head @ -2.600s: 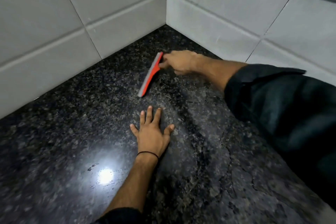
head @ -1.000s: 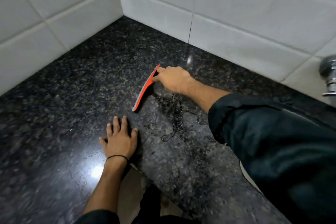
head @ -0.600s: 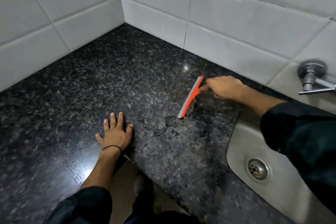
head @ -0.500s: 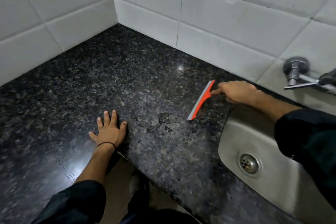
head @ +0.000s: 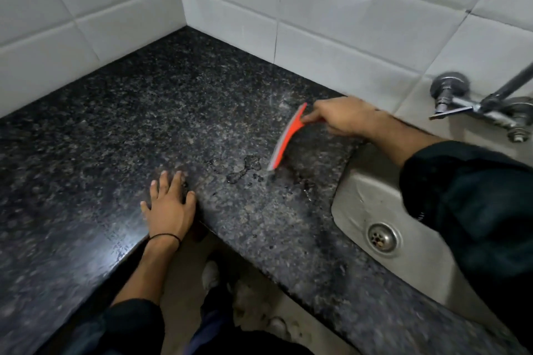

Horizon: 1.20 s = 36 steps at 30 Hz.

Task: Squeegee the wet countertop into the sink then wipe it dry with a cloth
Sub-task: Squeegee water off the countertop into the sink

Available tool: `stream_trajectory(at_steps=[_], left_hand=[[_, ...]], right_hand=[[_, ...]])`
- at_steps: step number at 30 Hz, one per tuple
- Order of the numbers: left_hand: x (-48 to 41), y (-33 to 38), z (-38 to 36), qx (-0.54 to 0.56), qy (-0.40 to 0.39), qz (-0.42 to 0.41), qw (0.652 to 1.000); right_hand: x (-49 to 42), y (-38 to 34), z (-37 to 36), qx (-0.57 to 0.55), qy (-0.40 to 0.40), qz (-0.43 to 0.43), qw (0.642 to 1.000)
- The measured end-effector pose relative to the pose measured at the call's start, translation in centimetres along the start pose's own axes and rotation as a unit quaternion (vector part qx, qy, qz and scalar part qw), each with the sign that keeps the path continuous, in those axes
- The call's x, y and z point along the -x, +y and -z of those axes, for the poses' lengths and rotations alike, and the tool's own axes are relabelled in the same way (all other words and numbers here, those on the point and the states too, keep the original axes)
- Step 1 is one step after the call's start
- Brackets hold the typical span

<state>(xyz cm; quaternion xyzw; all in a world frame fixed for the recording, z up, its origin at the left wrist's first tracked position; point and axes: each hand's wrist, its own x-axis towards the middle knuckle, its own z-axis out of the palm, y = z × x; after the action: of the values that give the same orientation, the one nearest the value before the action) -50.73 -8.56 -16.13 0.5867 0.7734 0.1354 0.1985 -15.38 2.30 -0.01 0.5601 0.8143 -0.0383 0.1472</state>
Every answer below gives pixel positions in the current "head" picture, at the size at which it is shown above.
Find chrome wall tap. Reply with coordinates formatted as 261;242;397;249
429;61;533;143

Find person's right hand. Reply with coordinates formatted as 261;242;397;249
301;96;381;138

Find red squeegee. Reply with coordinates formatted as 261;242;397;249
266;102;327;171

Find person's right dark sleeve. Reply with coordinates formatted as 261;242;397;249
399;140;533;353

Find person's left hand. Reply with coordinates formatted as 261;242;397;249
140;170;197;243

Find person's left forearm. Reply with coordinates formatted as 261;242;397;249
110;236;182;306

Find person's white shoe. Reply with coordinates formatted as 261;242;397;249
202;260;222;292
265;316;293;342

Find person's left dark sleeve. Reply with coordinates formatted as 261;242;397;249
60;298;165;355

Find person's dark sleeve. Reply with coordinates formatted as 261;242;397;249
399;140;533;353
60;298;165;355

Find metal sink drain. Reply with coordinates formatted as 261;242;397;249
366;222;401;254

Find black wrist band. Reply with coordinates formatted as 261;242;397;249
148;233;182;250

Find stainless steel sink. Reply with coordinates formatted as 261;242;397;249
331;142;519;336

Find person's dark trousers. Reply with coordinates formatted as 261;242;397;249
183;282;315;355

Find person's right forearm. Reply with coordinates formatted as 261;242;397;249
366;111;448;169

